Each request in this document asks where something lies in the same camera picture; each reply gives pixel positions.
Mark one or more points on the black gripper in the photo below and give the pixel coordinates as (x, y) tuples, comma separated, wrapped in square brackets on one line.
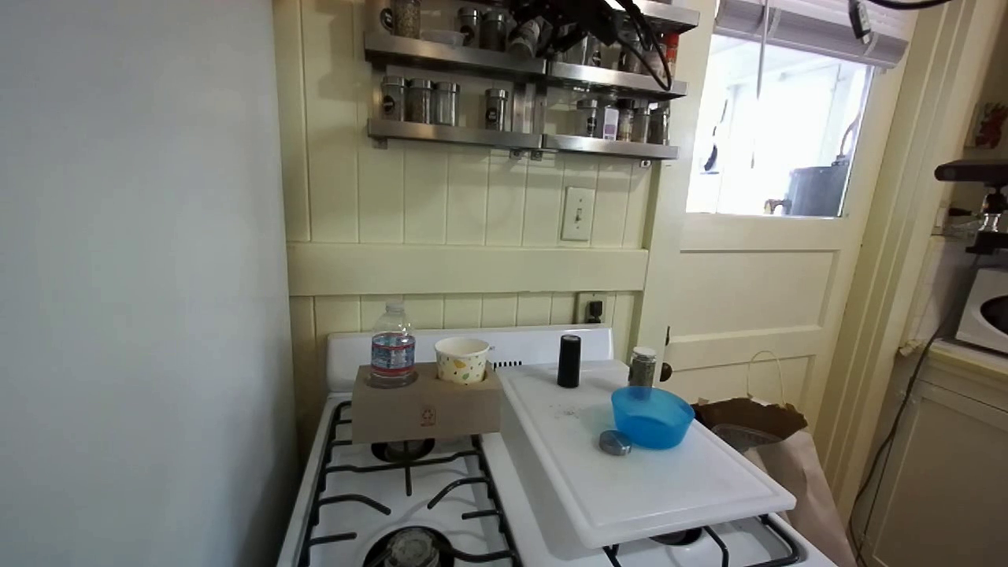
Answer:
[(587, 22)]

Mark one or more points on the white label spice bottle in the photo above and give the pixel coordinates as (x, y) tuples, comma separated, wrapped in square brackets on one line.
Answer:
[(525, 40)]

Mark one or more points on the clear plastic water bottle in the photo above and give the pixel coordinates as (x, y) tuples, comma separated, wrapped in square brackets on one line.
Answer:
[(392, 350)]

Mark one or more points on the glass spice jar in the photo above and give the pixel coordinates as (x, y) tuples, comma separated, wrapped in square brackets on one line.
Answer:
[(392, 99), (631, 61), (605, 54), (468, 26), (659, 125), (637, 120), (591, 116), (614, 119), (496, 107), (420, 103), (448, 106), (492, 31)]

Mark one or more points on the red spice jar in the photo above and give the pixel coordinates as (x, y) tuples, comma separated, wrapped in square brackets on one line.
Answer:
[(674, 54)]

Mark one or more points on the metal mug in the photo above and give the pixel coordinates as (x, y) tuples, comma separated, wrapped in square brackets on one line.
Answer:
[(398, 17)]

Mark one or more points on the glass door window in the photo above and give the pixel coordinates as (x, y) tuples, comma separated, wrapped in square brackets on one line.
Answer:
[(776, 127)]

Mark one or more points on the white window blind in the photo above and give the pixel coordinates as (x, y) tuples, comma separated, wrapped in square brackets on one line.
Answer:
[(819, 26)]

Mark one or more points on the black power plug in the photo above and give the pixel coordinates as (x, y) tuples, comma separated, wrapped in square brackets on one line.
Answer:
[(592, 310)]

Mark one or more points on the dark blue bucket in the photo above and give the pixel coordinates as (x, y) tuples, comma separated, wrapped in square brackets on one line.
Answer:
[(818, 189)]

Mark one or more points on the white gas stove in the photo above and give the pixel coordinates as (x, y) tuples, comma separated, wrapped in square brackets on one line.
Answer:
[(461, 349)]

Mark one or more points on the black pepper shaker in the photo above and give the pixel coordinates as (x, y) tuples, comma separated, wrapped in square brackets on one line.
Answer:
[(568, 364)]

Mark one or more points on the patterned white paper cup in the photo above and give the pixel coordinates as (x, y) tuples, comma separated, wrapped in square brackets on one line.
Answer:
[(461, 364)]

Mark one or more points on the cream panel door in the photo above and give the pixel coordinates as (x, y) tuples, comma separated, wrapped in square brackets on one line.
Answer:
[(758, 303)]

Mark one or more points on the spice jar with pale lid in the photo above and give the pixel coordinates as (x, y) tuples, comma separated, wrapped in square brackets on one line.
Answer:
[(643, 366)]

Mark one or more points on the dark door knob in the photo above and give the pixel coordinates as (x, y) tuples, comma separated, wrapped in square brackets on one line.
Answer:
[(666, 370)]

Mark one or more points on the brown cardboard box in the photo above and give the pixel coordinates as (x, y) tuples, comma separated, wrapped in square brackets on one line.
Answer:
[(425, 411)]

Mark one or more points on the blue plastic bowl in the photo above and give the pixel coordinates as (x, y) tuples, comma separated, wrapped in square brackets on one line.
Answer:
[(649, 421)]

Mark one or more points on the round metal lid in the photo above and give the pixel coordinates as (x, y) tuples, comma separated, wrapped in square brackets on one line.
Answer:
[(614, 444)]

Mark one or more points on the round metal stove burner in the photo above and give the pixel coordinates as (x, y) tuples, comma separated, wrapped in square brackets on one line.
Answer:
[(678, 538), (408, 550), (401, 451)]

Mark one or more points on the black stove grate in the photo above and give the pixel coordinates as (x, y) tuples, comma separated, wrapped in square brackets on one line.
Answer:
[(787, 544), (408, 475)]

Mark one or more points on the white plastic cutting board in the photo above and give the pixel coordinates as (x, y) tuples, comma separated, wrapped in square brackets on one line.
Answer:
[(649, 484)]

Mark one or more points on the black countertop appliance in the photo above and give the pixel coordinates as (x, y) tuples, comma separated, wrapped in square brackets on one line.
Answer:
[(980, 200)]

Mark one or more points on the white refrigerator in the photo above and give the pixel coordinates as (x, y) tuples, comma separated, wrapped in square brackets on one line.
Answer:
[(137, 286)]

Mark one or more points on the brown paper bag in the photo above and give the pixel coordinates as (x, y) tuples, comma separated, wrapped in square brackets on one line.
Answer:
[(781, 461)]

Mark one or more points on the white microwave oven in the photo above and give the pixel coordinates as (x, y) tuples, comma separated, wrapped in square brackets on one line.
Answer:
[(985, 313)]

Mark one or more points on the cream base cabinet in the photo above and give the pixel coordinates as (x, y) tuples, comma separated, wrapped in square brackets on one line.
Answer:
[(945, 475)]

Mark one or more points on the cream light switch plate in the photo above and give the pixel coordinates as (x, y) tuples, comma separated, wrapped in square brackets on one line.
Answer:
[(577, 214)]

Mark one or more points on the cream wall outlet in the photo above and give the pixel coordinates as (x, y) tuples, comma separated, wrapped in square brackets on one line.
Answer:
[(592, 310)]

